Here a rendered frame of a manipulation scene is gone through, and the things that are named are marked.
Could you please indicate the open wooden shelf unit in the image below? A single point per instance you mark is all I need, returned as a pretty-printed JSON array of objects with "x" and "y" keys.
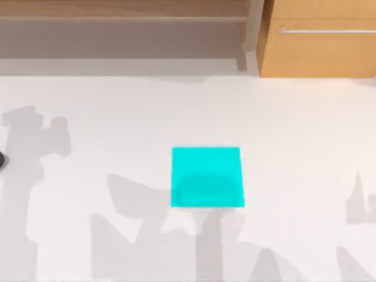
[{"x": 123, "y": 29}]

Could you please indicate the light wooden cupboard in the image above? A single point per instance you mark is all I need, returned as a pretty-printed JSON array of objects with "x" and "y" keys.
[{"x": 320, "y": 55}]

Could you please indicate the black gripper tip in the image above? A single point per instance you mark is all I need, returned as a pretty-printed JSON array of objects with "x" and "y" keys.
[{"x": 2, "y": 160}]

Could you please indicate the flat cyan square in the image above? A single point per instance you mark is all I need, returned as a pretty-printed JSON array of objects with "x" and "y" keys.
[{"x": 207, "y": 176}]

